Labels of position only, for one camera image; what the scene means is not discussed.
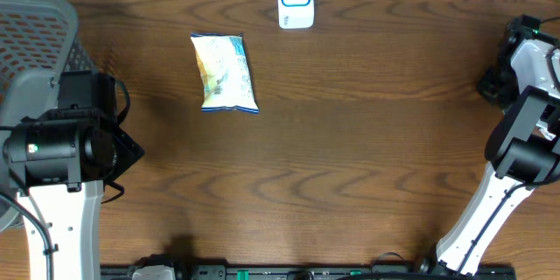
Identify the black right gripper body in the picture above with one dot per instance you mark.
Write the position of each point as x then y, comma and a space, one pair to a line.
500, 82

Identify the white teal package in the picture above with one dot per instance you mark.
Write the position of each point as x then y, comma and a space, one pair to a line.
224, 71

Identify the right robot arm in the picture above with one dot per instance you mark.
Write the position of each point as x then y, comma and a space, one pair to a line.
522, 152

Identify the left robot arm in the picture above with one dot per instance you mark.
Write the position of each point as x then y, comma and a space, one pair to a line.
60, 164

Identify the grey plastic mesh basket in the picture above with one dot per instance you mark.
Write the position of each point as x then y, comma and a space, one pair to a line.
44, 65

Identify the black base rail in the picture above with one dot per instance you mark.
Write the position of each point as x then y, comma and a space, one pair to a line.
152, 270

